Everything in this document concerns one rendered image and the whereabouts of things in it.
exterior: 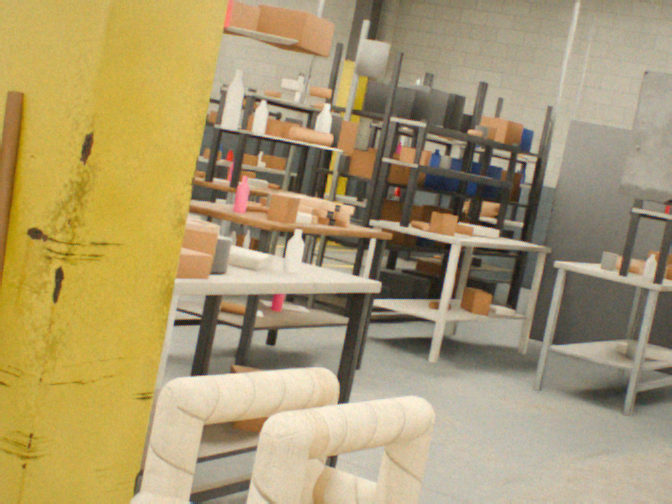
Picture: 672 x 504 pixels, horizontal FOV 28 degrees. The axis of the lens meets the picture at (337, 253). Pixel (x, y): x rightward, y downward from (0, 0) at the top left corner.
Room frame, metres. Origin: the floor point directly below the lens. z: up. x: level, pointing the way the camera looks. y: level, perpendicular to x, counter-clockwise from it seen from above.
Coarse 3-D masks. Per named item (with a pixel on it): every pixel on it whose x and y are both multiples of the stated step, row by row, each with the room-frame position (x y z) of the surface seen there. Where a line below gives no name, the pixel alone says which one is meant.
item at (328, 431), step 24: (312, 408) 0.84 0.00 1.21; (336, 408) 0.85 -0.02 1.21; (360, 408) 0.87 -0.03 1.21; (384, 408) 0.90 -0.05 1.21; (408, 408) 0.92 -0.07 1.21; (264, 432) 0.80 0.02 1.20; (288, 432) 0.80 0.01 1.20; (312, 432) 0.81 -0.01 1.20; (336, 432) 0.83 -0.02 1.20; (360, 432) 0.86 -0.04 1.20; (384, 432) 0.89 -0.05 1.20; (408, 432) 0.92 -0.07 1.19; (312, 456) 0.82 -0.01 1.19
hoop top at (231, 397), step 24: (168, 384) 0.85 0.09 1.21; (192, 384) 0.85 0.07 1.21; (216, 384) 0.87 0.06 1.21; (240, 384) 0.89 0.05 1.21; (264, 384) 0.91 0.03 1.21; (288, 384) 0.93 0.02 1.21; (312, 384) 0.96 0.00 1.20; (336, 384) 0.99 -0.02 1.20; (192, 408) 0.84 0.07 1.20; (216, 408) 0.86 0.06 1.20; (240, 408) 0.88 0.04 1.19; (264, 408) 0.91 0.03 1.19; (288, 408) 0.94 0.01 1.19
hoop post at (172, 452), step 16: (160, 416) 0.84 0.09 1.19; (176, 416) 0.84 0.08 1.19; (192, 416) 0.84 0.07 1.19; (160, 432) 0.84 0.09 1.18; (176, 432) 0.84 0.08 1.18; (192, 432) 0.84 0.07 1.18; (160, 448) 0.84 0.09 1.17; (176, 448) 0.84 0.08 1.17; (192, 448) 0.84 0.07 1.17; (160, 464) 0.84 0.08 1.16; (176, 464) 0.84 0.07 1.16; (192, 464) 0.85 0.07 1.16; (144, 480) 0.84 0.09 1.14; (160, 480) 0.84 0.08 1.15; (176, 480) 0.84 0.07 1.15; (192, 480) 0.85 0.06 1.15; (176, 496) 0.84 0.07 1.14
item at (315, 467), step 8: (336, 400) 0.99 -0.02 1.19; (312, 464) 0.98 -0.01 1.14; (320, 464) 0.99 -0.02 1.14; (312, 472) 0.98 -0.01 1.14; (320, 472) 0.99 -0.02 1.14; (304, 480) 0.98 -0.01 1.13; (312, 480) 0.98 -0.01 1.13; (304, 488) 0.98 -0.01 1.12; (312, 488) 0.98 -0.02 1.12; (304, 496) 0.98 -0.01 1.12
